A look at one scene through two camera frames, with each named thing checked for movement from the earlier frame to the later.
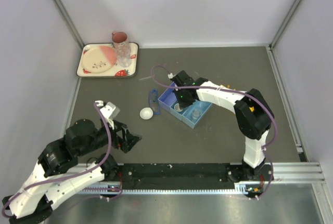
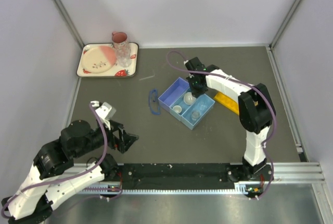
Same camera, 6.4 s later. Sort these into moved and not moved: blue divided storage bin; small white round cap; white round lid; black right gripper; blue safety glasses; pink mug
Moved: black right gripper; white round lid
Not moved: blue safety glasses; blue divided storage bin; small white round cap; pink mug
